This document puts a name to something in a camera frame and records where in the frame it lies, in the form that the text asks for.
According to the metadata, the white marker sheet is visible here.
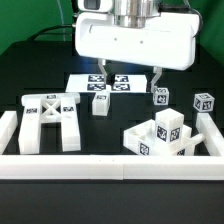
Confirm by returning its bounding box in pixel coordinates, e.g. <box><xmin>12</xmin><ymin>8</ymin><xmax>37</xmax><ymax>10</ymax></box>
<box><xmin>65</xmin><ymin>73</ymin><xmax>148</xmax><ymax>94</ymax></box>

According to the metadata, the white right fence bar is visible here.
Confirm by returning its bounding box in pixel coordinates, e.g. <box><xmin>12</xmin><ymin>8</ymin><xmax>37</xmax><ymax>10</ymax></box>
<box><xmin>196</xmin><ymin>113</ymin><xmax>224</xmax><ymax>157</ymax></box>

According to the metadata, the white front fence bar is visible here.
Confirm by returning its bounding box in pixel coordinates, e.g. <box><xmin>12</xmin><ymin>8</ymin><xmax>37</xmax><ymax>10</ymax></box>
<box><xmin>0</xmin><ymin>155</ymin><xmax>224</xmax><ymax>180</ymax></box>

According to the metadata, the white fence bar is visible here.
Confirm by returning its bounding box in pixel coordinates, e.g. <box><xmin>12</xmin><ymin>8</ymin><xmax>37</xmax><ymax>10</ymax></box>
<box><xmin>0</xmin><ymin>111</ymin><xmax>18</xmax><ymax>155</ymax></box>
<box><xmin>0</xmin><ymin>155</ymin><xmax>224</xmax><ymax>180</ymax></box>
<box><xmin>196</xmin><ymin>113</ymin><xmax>224</xmax><ymax>157</ymax></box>

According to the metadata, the black cable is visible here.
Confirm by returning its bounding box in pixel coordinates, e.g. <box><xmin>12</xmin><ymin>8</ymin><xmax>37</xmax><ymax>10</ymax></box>
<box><xmin>26</xmin><ymin>23</ymin><xmax>78</xmax><ymax>42</ymax></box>

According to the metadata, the small white tagged cube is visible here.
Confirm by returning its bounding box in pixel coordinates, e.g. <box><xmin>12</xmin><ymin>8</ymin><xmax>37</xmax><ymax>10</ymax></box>
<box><xmin>153</xmin><ymin>88</ymin><xmax>169</xmax><ymax>105</ymax></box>

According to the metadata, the white left fence bar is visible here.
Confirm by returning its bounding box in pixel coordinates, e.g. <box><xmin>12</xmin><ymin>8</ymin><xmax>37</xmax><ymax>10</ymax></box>
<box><xmin>0</xmin><ymin>111</ymin><xmax>18</xmax><ymax>155</ymax></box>

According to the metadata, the white chair seat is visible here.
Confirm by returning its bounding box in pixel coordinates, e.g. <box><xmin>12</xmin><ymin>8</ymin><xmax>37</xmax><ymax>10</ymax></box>
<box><xmin>123</xmin><ymin>119</ymin><xmax>205</xmax><ymax>157</ymax></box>

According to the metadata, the white chair back frame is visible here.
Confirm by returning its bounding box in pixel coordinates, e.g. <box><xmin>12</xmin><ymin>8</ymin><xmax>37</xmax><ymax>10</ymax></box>
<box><xmin>18</xmin><ymin>93</ymin><xmax>81</xmax><ymax>154</ymax></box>

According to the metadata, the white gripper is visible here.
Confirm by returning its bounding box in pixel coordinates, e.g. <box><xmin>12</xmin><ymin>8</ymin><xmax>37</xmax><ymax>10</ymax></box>
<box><xmin>75</xmin><ymin>12</ymin><xmax>199</xmax><ymax>93</ymax></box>

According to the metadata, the tilted white tagged cube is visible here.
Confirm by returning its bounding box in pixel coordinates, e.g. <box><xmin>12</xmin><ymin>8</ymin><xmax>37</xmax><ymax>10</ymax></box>
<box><xmin>193</xmin><ymin>93</ymin><xmax>215</xmax><ymax>112</ymax></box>

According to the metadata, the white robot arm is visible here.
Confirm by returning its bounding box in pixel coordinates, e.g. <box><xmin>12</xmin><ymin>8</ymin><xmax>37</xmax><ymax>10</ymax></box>
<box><xmin>75</xmin><ymin>0</ymin><xmax>203</xmax><ymax>92</ymax></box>

